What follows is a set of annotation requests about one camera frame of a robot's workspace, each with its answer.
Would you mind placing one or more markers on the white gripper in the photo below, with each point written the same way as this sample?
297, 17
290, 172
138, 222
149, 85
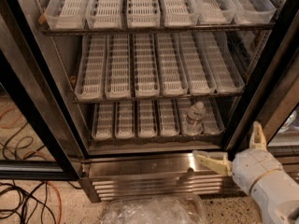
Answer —
254, 166

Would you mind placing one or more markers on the clear plastic water bottle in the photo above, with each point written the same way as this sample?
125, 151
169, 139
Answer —
194, 119

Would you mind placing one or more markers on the top wire shelf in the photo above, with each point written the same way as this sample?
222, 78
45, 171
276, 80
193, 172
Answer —
159, 30

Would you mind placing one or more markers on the open glass fridge door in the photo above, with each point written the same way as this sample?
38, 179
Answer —
26, 77

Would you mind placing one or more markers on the bottom wire shelf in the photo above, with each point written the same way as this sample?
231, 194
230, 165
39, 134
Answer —
161, 139

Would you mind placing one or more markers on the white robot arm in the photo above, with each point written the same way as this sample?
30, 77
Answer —
277, 196

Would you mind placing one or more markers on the middle wire shelf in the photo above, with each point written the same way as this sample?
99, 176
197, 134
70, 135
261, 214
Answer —
185, 96

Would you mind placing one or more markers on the wire shelf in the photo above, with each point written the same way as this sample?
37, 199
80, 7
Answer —
185, 96
159, 30
161, 139

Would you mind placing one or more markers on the right glass fridge door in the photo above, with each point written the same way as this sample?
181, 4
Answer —
276, 96

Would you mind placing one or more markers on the shelf tray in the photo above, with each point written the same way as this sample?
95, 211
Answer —
146, 74
183, 107
66, 14
221, 63
118, 83
215, 11
103, 121
198, 74
168, 118
102, 14
179, 13
143, 13
125, 120
172, 73
253, 11
147, 126
92, 66
212, 123

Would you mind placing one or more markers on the stainless steel fridge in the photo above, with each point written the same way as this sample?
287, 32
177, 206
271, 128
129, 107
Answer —
115, 171

